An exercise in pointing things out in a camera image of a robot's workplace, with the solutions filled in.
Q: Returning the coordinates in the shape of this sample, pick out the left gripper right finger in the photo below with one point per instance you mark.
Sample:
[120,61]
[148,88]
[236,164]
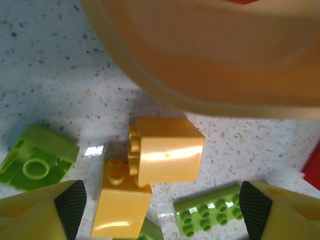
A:
[295,220]

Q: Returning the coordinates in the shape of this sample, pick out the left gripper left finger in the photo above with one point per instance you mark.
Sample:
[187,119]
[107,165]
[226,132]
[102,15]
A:
[27,220]

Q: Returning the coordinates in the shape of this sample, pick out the red lego brick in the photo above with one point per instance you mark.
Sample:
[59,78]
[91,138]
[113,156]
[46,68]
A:
[243,1]
[313,165]

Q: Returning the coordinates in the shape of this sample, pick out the green lego brick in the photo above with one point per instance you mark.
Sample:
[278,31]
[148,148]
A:
[37,155]
[150,231]
[200,215]

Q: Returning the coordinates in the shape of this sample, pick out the yellow lego brick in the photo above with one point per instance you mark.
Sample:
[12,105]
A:
[120,212]
[170,155]

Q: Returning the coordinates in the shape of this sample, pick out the orange plastic container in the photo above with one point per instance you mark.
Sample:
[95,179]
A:
[200,62]

